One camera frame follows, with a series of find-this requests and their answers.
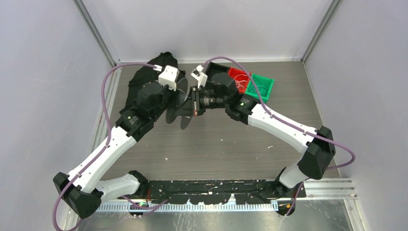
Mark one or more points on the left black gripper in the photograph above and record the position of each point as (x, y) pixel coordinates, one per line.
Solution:
(174, 94)

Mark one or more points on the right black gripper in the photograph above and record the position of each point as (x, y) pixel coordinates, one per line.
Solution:
(197, 108)

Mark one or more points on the grey plastic cable spool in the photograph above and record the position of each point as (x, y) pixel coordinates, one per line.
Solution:
(187, 109)

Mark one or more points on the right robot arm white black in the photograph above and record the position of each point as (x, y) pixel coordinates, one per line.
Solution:
(313, 144)

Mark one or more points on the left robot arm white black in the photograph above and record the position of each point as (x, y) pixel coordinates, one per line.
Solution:
(82, 188)

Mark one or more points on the black cloth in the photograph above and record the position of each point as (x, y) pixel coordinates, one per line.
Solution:
(146, 75)

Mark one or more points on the black plastic bin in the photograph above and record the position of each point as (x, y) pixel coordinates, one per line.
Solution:
(214, 68)

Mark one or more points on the red plastic bin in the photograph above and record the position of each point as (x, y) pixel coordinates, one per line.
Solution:
(241, 79)

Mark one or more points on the green plastic bin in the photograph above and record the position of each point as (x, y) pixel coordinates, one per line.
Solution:
(264, 85)

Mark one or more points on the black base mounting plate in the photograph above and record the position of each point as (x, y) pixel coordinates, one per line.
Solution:
(212, 192)

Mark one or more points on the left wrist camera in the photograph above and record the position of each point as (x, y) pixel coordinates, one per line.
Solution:
(158, 95)

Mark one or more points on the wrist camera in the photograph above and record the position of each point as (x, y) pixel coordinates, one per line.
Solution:
(198, 79)
(158, 95)

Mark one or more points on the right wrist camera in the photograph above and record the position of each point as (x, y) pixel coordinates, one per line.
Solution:
(198, 79)

